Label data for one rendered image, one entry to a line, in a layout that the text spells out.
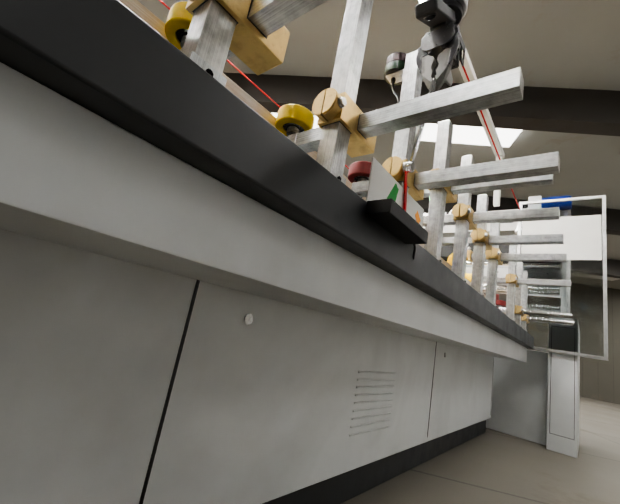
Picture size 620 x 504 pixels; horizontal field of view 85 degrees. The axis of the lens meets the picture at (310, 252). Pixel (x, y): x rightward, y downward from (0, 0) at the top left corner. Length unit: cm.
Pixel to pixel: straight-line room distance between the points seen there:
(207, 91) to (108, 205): 14
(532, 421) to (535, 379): 29
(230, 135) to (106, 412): 43
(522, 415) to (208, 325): 270
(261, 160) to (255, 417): 55
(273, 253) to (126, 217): 19
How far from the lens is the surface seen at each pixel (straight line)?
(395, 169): 77
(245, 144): 40
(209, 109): 38
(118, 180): 36
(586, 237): 306
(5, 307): 54
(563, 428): 295
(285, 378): 82
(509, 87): 55
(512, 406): 310
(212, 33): 45
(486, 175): 78
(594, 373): 1343
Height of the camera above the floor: 47
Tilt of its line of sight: 13 degrees up
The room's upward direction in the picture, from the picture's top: 11 degrees clockwise
